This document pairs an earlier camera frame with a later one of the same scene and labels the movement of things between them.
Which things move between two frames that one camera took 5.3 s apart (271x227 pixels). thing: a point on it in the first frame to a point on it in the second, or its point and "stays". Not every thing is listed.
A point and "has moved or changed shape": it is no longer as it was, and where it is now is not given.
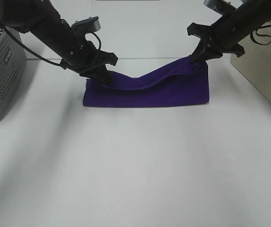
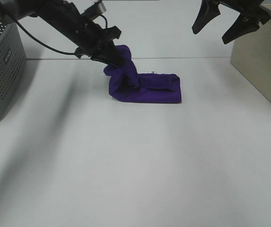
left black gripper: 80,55 to 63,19
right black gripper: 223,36 to 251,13
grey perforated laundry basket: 5,65 stays
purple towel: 183,82 has moved or changed shape
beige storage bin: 263,65 stays
